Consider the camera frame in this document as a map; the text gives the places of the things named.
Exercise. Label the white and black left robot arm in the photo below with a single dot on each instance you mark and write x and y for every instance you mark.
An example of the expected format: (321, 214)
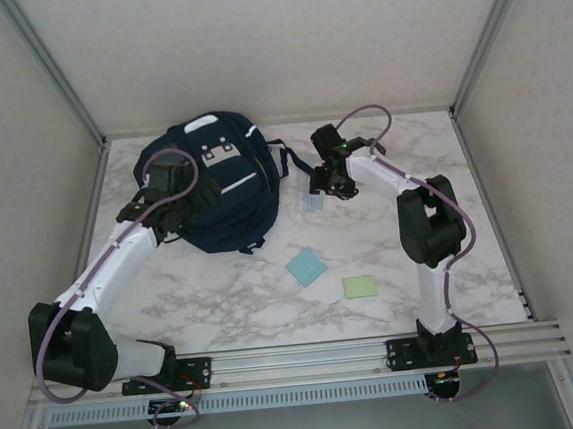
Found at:
(115, 259)

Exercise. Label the blue sticky note pad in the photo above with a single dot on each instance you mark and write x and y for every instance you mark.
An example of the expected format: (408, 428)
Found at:
(306, 267)

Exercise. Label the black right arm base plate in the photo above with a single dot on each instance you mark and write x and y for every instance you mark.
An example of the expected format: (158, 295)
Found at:
(401, 355)

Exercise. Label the aluminium table side rail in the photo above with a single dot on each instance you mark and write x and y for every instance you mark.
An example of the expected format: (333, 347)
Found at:
(95, 191)
(472, 158)

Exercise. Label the green sticky note pad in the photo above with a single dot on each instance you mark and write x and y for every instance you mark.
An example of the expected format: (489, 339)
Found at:
(359, 287)

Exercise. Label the aluminium mounting rail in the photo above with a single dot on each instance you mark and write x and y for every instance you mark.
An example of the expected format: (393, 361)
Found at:
(299, 364)

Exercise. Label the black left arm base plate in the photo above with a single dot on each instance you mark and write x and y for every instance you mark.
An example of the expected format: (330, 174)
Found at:
(200, 372)

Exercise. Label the aluminium frame post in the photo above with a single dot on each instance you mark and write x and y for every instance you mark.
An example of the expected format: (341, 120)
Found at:
(493, 31)
(53, 69)

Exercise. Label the small clear plastic packet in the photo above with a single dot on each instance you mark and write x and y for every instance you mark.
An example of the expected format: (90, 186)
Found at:
(311, 199)

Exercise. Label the small controller circuit board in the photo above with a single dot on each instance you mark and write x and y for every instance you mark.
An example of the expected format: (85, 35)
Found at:
(170, 407)
(444, 379)

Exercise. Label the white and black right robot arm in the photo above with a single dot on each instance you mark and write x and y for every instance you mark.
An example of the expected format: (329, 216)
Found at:
(373, 172)

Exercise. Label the navy blue student backpack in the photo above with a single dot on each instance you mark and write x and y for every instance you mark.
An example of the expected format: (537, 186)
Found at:
(236, 209)

